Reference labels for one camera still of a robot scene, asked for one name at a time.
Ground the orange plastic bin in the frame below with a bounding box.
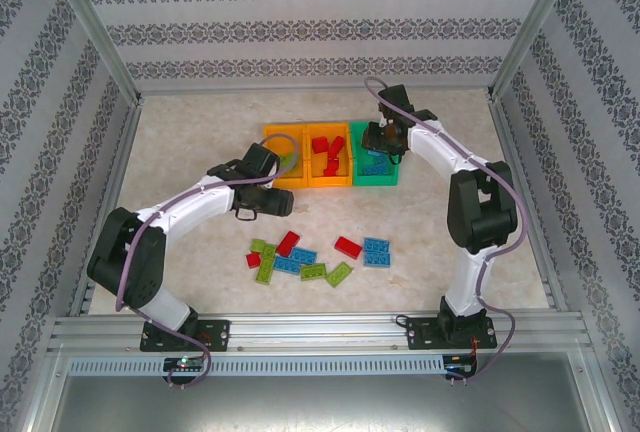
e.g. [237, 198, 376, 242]
[263, 123, 308, 190]
[305, 122, 353, 189]

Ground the green plastic bin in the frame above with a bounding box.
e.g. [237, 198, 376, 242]
[349, 120, 401, 187]

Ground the grey metal panel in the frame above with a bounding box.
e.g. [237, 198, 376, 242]
[49, 374, 616, 432]

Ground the aluminium mounting rail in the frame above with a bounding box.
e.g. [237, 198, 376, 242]
[47, 315, 591, 353]

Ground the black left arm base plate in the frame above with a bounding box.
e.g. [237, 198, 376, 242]
[139, 319, 231, 353]

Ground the aluminium side rail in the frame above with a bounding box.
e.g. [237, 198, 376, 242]
[68, 99, 144, 317]
[488, 99, 570, 312]

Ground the slotted grey cable duct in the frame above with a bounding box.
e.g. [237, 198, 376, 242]
[67, 355, 476, 376]

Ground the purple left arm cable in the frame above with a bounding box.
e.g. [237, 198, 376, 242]
[114, 134, 306, 391]

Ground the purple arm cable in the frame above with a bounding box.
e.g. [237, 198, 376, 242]
[114, 134, 306, 391]
[364, 76, 529, 384]

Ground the aluminium frame post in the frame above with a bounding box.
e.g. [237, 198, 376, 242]
[17, 346, 69, 432]
[39, 0, 146, 108]
[579, 349, 629, 432]
[485, 0, 585, 103]

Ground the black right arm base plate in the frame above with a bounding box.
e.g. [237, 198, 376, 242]
[405, 316, 499, 352]

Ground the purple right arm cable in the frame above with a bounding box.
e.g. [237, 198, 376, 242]
[364, 76, 529, 384]

